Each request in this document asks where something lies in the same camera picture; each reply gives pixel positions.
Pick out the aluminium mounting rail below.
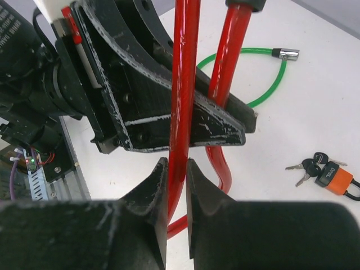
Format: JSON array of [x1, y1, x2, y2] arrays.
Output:
[[48, 116, 91, 201]]

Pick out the green cable lock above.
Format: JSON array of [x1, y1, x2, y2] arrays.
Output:
[[196, 47, 300, 109]]

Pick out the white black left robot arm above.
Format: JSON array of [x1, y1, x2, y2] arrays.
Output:
[[1, 1, 257, 154]]

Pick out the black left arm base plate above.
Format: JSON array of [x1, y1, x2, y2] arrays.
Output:
[[39, 137, 75, 183]]

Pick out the orange black padlock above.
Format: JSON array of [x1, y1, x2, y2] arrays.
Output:
[[315, 161, 359, 201]]

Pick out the keys of orange padlock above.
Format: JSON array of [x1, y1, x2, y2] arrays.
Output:
[[285, 152, 347, 187]]

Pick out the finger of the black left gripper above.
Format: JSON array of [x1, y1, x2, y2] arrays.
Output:
[[132, 0, 259, 133]]

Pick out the red cable lock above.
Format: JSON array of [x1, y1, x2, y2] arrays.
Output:
[[167, 1, 265, 239]]

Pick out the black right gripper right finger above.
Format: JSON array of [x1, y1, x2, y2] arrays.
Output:
[[186, 159, 359, 269]]

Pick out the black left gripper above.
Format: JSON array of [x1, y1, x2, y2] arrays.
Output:
[[56, 1, 246, 154]]

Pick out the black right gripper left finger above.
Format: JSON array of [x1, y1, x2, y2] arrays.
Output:
[[1, 157, 168, 269]]

